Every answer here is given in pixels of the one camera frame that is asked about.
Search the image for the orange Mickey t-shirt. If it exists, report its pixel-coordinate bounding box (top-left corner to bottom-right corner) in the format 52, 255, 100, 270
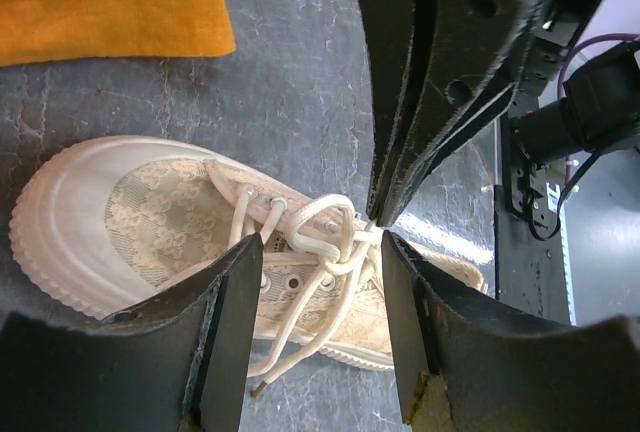
1, 0, 236, 66

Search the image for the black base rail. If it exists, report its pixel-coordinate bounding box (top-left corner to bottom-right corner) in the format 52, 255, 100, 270
494, 93, 576, 325

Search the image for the white shoelace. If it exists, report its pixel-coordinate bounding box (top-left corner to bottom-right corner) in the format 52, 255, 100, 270
204, 160, 393, 394

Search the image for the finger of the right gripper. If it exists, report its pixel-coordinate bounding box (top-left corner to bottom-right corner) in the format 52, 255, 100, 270
358, 0, 436, 222

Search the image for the beige lace sneaker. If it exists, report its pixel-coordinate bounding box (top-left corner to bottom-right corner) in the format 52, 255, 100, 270
8, 134, 491, 372

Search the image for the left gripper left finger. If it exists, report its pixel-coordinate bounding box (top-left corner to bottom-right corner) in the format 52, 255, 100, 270
103, 235, 263, 431

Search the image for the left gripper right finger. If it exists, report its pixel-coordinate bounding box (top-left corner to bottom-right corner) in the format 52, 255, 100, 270
379, 230, 576, 427

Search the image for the grey table mat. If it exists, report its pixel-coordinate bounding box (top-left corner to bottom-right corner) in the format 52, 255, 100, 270
1, 0, 495, 431

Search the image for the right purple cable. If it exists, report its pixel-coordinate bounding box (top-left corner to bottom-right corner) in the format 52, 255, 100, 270
554, 31, 640, 103

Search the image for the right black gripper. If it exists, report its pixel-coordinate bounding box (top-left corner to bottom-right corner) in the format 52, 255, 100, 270
379, 0, 603, 226

